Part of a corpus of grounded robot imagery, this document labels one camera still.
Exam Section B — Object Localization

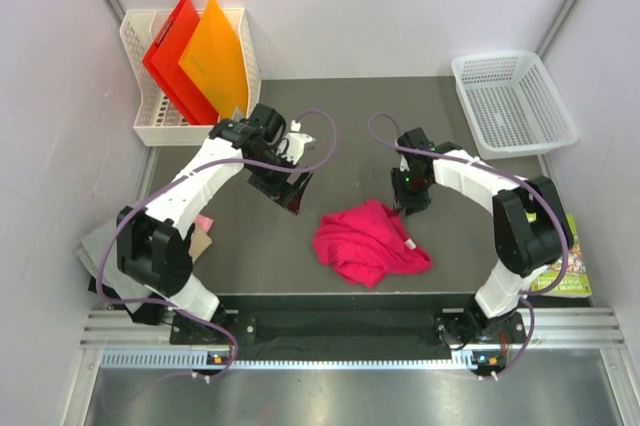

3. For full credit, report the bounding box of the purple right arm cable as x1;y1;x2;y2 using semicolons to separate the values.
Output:
367;112;571;378

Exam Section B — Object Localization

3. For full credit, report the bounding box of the green treehouse book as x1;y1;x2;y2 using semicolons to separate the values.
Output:
530;214;592;299

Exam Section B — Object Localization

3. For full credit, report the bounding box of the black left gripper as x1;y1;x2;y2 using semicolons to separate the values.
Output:
247;146;313;215

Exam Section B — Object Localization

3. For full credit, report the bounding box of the pink red t shirt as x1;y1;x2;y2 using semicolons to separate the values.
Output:
312;200;433;289

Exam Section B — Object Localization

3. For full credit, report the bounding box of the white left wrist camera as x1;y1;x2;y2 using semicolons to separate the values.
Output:
276;120;316;166

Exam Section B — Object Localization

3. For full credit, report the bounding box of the white file organizer rack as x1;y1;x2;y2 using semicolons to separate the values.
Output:
120;8;261;147

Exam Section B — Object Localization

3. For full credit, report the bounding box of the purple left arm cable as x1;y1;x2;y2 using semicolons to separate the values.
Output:
94;108;338;380

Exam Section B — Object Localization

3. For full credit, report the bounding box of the aluminium front rail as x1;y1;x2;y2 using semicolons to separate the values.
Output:
80;308;625;373

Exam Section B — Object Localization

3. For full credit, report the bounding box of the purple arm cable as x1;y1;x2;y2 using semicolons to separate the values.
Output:
367;112;571;378
94;108;338;380

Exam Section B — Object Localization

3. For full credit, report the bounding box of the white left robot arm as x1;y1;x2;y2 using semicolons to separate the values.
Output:
116;104;314;343

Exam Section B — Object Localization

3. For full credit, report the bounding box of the white plastic mesh basket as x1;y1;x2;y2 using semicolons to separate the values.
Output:
451;50;578;160

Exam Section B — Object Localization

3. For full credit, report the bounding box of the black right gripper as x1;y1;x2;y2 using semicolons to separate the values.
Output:
392;166;433;216

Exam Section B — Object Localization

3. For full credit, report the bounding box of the brown folded cloth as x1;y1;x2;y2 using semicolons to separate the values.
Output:
189;226;212;262

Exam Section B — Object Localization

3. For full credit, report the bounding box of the orange plastic folder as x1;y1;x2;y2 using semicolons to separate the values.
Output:
178;0;249;119

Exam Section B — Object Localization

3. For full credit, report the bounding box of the red plastic folder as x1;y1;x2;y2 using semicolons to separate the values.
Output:
142;0;219;126

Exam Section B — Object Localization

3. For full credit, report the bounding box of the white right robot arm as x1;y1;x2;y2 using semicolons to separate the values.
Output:
391;128;573;347

